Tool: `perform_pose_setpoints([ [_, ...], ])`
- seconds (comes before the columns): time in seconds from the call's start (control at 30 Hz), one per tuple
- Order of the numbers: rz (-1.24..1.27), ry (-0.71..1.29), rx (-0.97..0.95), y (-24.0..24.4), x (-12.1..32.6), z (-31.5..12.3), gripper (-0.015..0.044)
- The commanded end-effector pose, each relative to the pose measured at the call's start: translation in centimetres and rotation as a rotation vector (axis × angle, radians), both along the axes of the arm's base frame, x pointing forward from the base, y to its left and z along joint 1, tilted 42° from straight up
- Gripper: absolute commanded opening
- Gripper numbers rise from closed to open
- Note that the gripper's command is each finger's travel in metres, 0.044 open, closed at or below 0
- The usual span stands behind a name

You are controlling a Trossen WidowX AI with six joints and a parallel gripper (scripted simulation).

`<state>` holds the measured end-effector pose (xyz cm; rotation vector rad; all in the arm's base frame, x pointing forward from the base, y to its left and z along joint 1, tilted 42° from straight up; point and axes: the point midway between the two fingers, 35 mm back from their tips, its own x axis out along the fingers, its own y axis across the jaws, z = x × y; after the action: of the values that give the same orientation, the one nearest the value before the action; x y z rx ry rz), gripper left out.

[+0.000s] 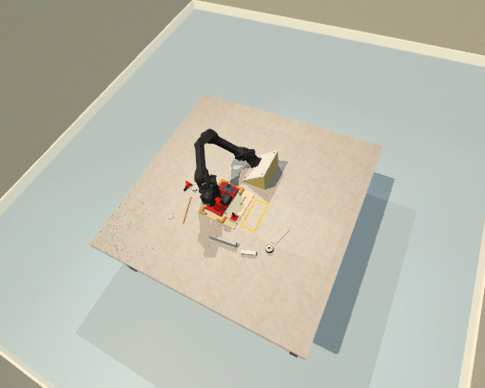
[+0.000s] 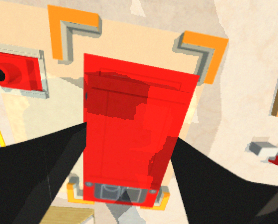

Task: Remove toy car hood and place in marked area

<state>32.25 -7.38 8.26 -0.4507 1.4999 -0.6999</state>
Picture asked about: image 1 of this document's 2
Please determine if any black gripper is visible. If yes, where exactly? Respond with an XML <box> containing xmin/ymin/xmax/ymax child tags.
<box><xmin>199</xmin><ymin>185</ymin><xmax>232</xmax><ymax>206</ymax></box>

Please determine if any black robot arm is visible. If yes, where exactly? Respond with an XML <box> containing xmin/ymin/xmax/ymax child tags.
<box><xmin>194</xmin><ymin>128</ymin><xmax>262</xmax><ymax>206</ymax></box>

